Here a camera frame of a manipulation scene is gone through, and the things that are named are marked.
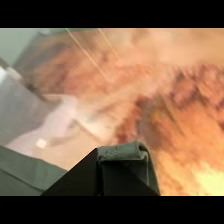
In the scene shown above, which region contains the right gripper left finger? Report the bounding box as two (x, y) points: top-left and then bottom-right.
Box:
(41, 147), (100, 197)

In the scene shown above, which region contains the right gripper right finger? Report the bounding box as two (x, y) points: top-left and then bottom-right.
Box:
(99, 160), (158, 197)

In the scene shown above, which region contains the dark green garment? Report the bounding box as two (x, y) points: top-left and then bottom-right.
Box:
(0, 139), (161, 197)

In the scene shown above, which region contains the grey garment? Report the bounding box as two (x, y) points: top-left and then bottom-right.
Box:
(0, 65), (62, 146)

